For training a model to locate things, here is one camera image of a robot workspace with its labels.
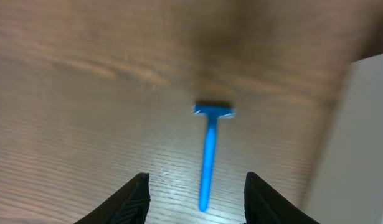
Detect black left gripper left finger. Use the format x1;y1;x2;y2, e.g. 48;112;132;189
75;173;151;224

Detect white box with pink interior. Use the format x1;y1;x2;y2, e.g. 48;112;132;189
303;54;383;223

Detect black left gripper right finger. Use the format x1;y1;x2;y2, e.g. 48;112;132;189
244;172;318;224

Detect blue disposable razor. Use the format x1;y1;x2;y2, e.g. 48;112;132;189
193;103;235;212

